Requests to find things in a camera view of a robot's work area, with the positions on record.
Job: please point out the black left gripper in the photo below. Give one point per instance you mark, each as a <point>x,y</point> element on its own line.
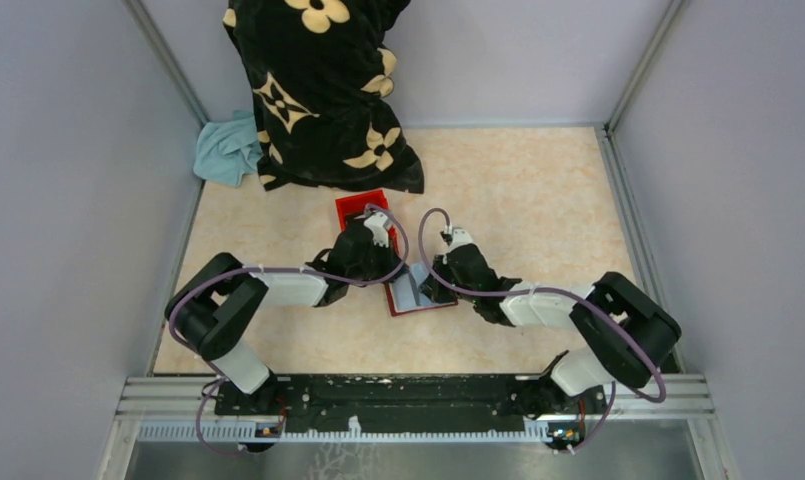
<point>391,260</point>

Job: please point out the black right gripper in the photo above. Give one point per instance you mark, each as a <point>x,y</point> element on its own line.
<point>435,291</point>

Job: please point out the red leather card holder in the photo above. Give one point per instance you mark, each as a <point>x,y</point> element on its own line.
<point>404,295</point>

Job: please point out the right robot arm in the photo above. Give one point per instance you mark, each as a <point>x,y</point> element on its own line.
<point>628,336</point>

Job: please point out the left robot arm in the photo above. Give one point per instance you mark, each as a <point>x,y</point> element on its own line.
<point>212,312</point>

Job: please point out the red plastic bin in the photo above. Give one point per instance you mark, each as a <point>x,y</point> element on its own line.
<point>359,208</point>

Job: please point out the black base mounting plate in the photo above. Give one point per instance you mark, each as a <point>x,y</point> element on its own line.
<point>523,394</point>

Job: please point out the light blue cloth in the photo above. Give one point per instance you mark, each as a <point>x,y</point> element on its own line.
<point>227,151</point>

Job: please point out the aluminium frame rail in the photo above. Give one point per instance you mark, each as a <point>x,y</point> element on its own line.
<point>181,407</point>

